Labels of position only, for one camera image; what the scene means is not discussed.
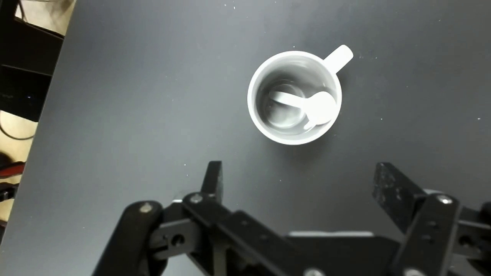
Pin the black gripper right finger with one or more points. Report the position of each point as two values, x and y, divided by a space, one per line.
435 231

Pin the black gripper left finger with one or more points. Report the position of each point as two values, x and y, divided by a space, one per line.
205 231

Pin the white plastic spoon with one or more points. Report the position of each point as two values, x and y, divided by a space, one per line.
320 108

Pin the white ceramic mug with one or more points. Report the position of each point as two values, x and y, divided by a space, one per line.
286 67

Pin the black side cabinet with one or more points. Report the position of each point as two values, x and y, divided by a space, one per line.
25 62

